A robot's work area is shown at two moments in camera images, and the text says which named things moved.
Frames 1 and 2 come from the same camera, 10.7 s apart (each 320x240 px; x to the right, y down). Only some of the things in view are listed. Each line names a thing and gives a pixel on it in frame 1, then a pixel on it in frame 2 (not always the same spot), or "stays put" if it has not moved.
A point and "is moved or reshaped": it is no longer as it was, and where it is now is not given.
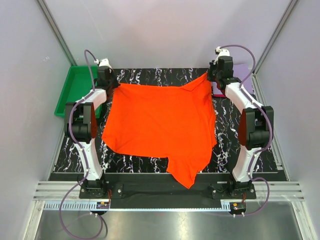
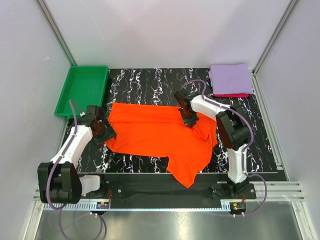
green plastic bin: x=78 y=83 stays put
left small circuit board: x=102 y=205 stays put
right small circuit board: x=238 y=206 stays put
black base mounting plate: x=163 y=192 stays put
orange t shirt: x=175 y=122 is moved or reshaped
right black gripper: x=213 y=65 → x=189 y=123
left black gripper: x=112 y=74 → x=109 y=133
